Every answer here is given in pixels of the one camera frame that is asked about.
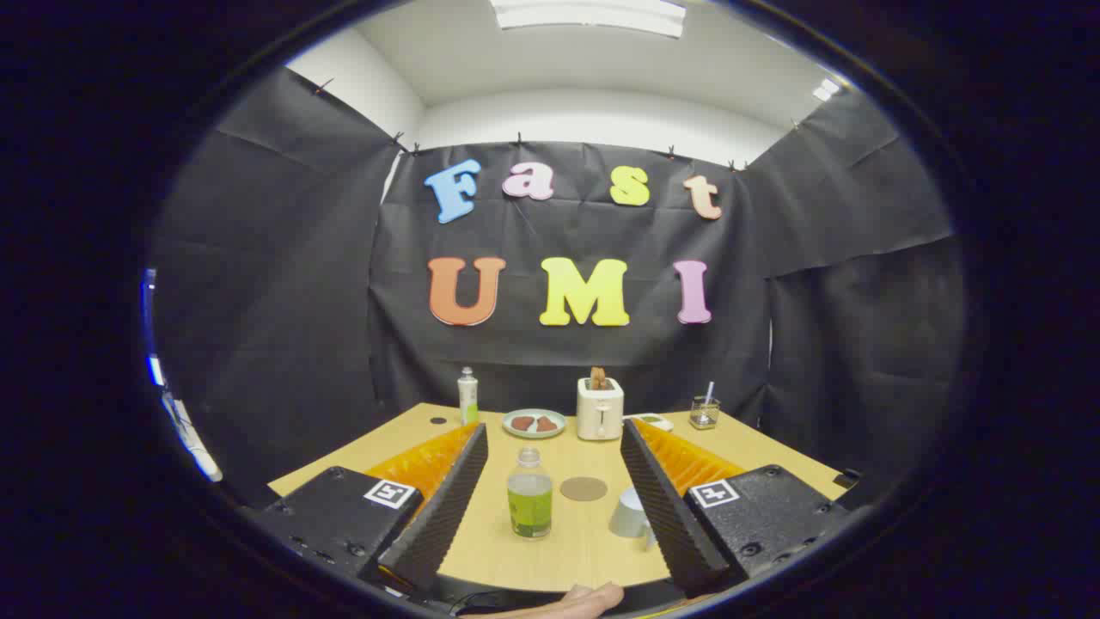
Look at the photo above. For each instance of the toast slice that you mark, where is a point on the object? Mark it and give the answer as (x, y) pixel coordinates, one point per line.
(597, 376)

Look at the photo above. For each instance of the green label juice bottle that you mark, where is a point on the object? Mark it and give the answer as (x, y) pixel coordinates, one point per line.
(529, 507)

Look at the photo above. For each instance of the wooden table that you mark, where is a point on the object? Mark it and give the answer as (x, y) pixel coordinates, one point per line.
(584, 542)

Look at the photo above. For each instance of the black backdrop cloth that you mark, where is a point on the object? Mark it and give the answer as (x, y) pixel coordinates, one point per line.
(284, 301)

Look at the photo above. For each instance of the round brown coaster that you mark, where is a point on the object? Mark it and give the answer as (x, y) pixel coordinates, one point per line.
(583, 488)

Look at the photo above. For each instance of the white spoon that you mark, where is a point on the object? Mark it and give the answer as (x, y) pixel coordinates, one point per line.
(708, 394)

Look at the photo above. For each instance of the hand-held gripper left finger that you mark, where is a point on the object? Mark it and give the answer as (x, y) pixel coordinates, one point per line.
(447, 516)

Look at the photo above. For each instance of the white green tube bottle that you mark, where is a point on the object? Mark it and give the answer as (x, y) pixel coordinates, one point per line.
(467, 397)

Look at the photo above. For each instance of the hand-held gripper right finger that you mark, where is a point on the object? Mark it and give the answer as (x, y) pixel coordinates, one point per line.
(666, 516)

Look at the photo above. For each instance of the pale green plate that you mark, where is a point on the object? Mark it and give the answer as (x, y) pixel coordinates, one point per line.
(534, 432)

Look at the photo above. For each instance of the reddish brown food piece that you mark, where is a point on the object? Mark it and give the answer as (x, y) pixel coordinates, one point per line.
(522, 423)
(546, 425)

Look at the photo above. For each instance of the pale blue cup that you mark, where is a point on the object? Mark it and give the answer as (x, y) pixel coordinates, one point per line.
(630, 514)

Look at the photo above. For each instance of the white divided snack tray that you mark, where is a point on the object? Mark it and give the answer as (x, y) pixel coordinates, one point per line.
(653, 420)

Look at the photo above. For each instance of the clear glass tumbler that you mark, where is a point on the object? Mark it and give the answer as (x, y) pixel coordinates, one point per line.
(704, 414)

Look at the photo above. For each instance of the cream toaster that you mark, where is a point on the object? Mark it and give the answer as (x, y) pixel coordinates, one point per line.
(599, 413)

